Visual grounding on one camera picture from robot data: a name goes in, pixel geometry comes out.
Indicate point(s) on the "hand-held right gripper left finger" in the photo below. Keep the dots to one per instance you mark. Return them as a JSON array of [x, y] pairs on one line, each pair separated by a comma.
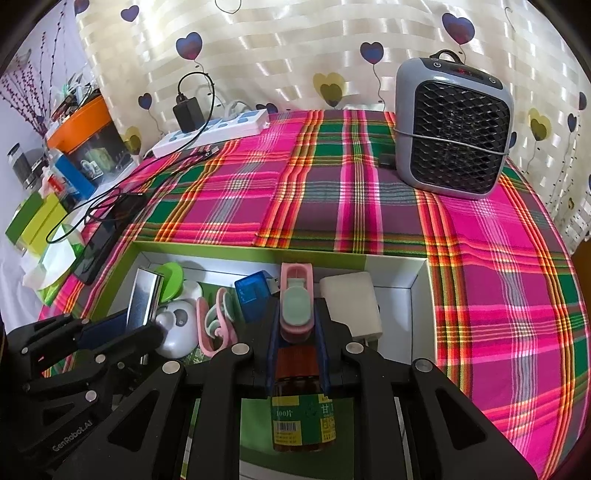
[[273, 350]]

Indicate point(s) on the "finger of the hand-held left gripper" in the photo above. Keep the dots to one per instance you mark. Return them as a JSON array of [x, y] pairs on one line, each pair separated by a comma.
[[134, 344], [104, 330]]

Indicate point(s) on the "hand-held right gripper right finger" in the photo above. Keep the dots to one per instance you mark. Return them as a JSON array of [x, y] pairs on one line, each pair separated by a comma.
[[322, 350]]

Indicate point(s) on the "white round panda gadget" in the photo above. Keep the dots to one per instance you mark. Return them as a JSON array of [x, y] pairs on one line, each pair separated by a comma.
[[178, 330]]

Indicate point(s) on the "pink clip with teal pad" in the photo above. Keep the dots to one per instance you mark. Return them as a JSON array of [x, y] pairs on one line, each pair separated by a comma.
[[296, 304]]

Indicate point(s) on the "white usb wall charger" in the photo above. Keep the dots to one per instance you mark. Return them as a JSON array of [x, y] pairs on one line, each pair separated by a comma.
[[351, 300]]

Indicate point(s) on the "blue translucent usb device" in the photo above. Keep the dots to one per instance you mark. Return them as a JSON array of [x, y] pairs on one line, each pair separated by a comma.
[[251, 295]]

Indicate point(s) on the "brown medicine bottle red cap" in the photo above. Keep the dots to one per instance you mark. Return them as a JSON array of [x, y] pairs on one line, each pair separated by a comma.
[[300, 415]]

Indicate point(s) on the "pink loop clip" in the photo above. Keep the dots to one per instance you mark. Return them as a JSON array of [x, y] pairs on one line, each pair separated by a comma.
[[203, 332]]

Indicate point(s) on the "green topped white knob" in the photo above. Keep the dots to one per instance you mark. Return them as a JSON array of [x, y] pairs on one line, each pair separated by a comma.
[[168, 277]]

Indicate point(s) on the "green and white cardboard box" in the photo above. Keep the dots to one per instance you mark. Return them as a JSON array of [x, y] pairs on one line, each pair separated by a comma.
[[397, 277]]

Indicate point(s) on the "green tissue pack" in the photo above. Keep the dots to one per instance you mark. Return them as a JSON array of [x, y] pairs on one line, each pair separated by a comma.
[[55, 263]]

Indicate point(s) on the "black smartphone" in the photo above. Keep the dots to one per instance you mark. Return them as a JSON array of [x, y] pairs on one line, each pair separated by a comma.
[[104, 244]]

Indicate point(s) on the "stack of green boxes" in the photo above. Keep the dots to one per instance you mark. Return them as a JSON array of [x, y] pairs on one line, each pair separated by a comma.
[[34, 221]]

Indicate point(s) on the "blue carton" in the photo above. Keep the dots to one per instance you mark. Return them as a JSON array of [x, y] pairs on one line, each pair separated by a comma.
[[76, 177]]

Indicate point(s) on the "dark glass jar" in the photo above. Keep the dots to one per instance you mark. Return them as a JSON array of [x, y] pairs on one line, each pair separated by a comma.
[[18, 166]]

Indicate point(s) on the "small black plug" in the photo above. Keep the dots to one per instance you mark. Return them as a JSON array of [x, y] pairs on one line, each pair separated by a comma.
[[387, 161]]

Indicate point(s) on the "orange lidded container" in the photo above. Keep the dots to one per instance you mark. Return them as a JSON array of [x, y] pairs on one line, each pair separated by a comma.
[[78, 129]]

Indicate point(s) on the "white power strip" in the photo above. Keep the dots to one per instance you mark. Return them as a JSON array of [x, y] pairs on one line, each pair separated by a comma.
[[217, 131]]

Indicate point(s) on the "black power adapter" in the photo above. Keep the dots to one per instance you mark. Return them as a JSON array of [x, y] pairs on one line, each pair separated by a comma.
[[188, 115]]

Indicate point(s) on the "purple dried flower branches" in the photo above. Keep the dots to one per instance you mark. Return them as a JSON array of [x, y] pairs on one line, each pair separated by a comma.
[[27, 92]]

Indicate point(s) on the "grey fan heater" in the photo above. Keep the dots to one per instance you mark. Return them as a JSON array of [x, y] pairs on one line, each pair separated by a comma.
[[455, 129]]

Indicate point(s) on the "heart print curtain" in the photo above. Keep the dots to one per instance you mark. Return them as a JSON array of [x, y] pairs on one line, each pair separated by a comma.
[[300, 46]]

